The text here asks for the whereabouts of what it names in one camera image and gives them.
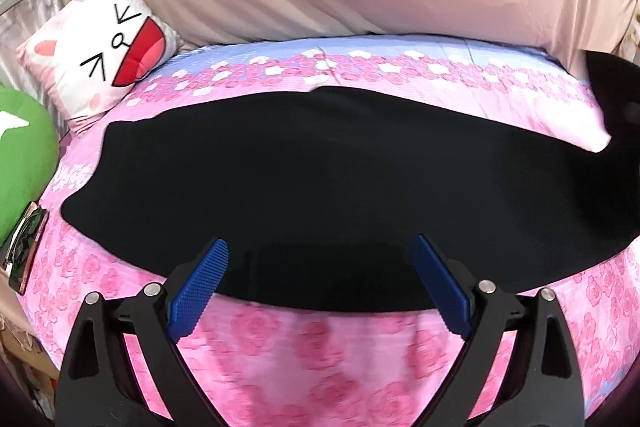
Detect black pants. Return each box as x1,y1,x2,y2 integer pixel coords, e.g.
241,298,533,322
61,49,640,314

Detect cream patterned cloth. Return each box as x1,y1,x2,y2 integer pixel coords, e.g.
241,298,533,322
619,0,640,60

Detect green plush pillow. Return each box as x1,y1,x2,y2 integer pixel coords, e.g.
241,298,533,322
0,86,61,244

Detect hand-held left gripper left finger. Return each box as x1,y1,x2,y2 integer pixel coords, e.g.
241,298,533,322
54,237,230,427

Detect silver curtain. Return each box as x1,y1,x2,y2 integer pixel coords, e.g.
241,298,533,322
0,0,66,90

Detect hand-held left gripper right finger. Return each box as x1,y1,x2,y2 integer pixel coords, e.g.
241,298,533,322
411,234,586,427

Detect cat face pillow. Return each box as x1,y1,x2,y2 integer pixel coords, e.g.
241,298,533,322
16,0,182,135

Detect pink floral bed sheet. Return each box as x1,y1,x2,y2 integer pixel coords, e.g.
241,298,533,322
10,34,640,427

